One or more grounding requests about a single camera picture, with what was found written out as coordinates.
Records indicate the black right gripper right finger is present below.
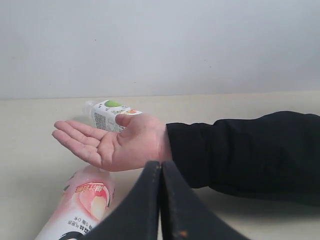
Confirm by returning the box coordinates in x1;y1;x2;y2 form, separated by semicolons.
159;161;248;240

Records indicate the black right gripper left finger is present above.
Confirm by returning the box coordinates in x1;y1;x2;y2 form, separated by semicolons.
80;161;162;240

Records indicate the pink peach drink bottle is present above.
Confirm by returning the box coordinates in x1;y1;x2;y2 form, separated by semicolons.
35;165;115;240

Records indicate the black sleeved forearm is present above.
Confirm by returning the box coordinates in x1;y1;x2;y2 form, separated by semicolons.
166;111;320;206

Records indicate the square fruit label bottle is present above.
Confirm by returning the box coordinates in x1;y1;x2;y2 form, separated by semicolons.
82;100;142;133

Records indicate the person's open hand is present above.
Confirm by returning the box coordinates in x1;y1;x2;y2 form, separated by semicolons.
52;113;173;172

